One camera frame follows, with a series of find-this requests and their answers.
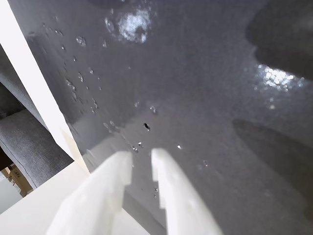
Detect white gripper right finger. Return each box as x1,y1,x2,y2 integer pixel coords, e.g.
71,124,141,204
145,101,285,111
151,147,224,235

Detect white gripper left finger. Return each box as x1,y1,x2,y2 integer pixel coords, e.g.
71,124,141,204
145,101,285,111
45,151,134,235

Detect brown cardboard box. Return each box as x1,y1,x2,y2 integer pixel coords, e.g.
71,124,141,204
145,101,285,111
1,164,34,198

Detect grey fabric sofa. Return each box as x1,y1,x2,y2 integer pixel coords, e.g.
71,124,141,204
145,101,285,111
0,44,74,189

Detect black rubber table mat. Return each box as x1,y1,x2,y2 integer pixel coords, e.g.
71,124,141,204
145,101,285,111
9,0,313,235

